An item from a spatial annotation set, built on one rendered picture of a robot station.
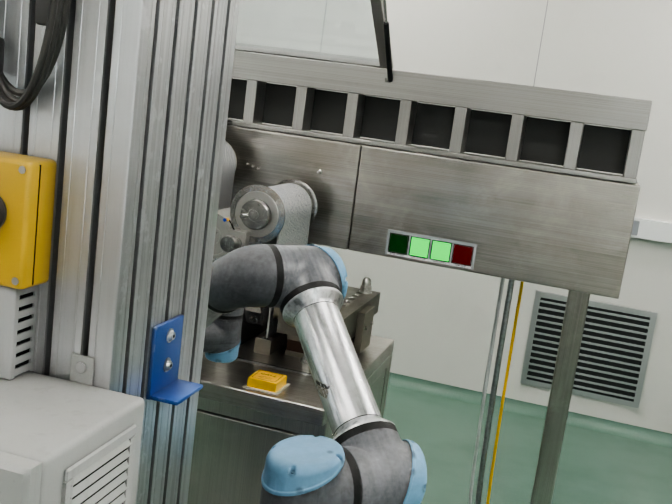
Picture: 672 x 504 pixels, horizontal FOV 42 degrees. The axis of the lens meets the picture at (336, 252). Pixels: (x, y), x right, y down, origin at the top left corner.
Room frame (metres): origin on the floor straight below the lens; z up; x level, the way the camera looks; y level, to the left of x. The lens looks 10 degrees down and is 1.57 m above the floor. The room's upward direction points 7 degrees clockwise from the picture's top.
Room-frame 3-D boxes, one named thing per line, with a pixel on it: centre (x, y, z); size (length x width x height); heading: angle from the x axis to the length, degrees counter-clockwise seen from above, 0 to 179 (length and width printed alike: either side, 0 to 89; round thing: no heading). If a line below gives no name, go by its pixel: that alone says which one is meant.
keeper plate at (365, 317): (2.24, -0.10, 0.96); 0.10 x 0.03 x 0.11; 164
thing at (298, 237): (2.24, 0.12, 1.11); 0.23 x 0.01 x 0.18; 164
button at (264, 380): (1.88, 0.12, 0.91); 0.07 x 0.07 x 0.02; 74
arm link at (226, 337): (1.86, 0.24, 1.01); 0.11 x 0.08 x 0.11; 120
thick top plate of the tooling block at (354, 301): (2.25, -0.01, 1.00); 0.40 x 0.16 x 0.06; 164
